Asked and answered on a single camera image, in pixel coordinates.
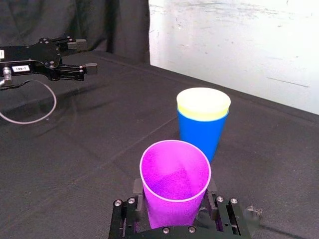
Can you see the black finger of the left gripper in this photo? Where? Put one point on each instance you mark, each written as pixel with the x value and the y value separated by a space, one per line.
pixel 72 44
pixel 74 71

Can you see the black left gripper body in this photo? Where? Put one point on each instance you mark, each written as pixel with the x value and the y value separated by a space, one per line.
pixel 37 57

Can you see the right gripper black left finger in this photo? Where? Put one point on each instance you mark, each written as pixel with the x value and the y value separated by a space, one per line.
pixel 122 219

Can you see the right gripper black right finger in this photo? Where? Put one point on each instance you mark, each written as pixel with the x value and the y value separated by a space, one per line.
pixel 229 219

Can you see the purple plastic cup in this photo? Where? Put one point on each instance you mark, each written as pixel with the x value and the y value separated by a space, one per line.
pixel 174 174

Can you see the black hanging curtain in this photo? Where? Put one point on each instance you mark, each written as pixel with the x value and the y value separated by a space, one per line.
pixel 87 20

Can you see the black table cloth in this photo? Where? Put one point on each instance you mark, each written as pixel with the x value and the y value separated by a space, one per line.
pixel 74 161

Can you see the blue plastic cup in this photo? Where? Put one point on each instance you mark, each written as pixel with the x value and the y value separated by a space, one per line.
pixel 202 139

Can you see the pale yellow plastic cup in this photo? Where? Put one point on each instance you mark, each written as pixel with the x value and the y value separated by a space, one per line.
pixel 203 102

